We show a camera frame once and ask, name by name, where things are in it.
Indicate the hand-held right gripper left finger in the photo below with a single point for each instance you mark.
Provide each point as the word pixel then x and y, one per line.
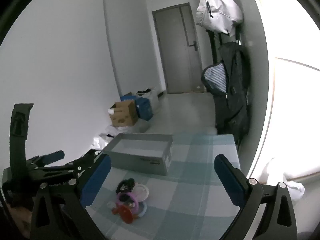
pixel 96 180

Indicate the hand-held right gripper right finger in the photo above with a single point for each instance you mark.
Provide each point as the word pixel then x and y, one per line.
pixel 228 180

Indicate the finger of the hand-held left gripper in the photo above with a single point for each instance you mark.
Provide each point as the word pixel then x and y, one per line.
pixel 85 161
pixel 53 156

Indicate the black scrunchie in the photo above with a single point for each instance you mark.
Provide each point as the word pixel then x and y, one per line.
pixel 125 183

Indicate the purple bowl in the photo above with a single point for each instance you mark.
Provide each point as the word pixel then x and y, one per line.
pixel 135 202

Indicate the grey cardboard box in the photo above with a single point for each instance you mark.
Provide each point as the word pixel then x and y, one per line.
pixel 140 163

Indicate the person's left hand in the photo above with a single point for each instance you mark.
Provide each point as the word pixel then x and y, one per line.
pixel 18 217

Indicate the crumpled white plastic bags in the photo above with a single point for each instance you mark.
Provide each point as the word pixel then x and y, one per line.
pixel 105 132

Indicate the checked tablecloth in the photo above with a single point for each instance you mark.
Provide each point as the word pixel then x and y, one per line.
pixel 187 192

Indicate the white round lid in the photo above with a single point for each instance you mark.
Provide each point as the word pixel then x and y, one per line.
pixel 142 192

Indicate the brown cardboard box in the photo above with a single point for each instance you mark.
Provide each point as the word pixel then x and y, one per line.
pixel 125 117

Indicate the white cloth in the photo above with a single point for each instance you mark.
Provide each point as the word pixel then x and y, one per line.
pixel 295 187

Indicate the small blue box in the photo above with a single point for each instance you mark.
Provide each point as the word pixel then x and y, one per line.
pixel 125 97

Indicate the large blue box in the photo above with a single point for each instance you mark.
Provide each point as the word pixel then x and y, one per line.
pixel 145 108

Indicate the black jacket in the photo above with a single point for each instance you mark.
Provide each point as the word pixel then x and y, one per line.
pixel 237 92

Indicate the white plastic bag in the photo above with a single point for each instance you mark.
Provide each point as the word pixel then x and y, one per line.
pixel 153 100

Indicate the striped shirt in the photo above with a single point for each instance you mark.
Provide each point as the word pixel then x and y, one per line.
pixel 215 77

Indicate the grey door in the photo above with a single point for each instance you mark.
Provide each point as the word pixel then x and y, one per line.
pixel 175 55

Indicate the white jacket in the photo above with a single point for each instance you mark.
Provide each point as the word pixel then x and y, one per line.
pixel 220 12

